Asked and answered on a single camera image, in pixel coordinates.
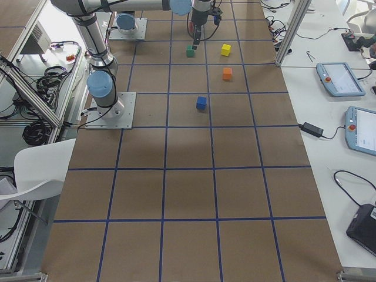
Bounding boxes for lower teach pendant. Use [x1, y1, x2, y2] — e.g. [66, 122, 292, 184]
[345, 106, 375, 156]

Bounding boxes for black laptop case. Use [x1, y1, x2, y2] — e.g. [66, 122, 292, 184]
[346, 204, 375, 256]

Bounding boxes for brown paper table mat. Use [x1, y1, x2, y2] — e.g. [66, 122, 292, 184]
[42, 1, 341, 281]

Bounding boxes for orange wooden block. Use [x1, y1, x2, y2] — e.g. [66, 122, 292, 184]
[222, 68, 233, 81]

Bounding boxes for upper teach pendant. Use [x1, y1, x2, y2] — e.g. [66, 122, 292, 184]
[315, 62, 365, 97]

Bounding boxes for white chair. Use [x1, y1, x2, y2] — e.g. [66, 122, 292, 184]
[1, 139, 76, 200]

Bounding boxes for aluminium frame post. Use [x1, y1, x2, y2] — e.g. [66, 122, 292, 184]
[275, 0, 311, 66]

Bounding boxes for black cable on desk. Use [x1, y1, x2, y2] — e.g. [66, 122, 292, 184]
[333, 169, 376, 207]

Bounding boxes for yellow wooden block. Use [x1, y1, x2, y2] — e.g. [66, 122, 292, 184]
[220, 43, 231, 57]

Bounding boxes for blue wooden block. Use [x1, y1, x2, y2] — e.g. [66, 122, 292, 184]
[196, 96, 207, 110]

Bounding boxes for green wooden block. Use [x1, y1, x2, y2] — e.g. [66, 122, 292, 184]
[186, 45, 195, 58]

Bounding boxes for black power adapter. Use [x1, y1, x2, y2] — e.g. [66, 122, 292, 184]
[298, 122, 324, 137]

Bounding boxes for teach pendant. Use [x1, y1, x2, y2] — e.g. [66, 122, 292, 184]
[315, 62, 365, 97]
[345, 106, 375, 156]

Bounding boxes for coiled black cables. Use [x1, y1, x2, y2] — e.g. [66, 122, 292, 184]
[22, 120, 51, 146]

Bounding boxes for grey control box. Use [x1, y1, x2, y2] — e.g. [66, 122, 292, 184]
[20, 21, 52, 63]

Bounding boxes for red wooden block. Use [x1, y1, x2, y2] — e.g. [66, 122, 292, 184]
[189, 21, 194, 33]

